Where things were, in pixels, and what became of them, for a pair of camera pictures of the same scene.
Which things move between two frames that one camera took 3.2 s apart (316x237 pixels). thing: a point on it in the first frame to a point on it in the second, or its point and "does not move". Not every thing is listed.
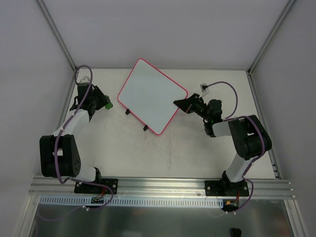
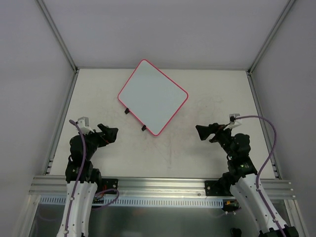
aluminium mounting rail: x=49 y=187 does not move
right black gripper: x=194 y=103 to x=213 y=132
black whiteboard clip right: x=145 y=128 does not move
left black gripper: x=99 y=96 to x=100 y=134
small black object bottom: x=235 y=232 does not move
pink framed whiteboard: x=150 y=95 does not move
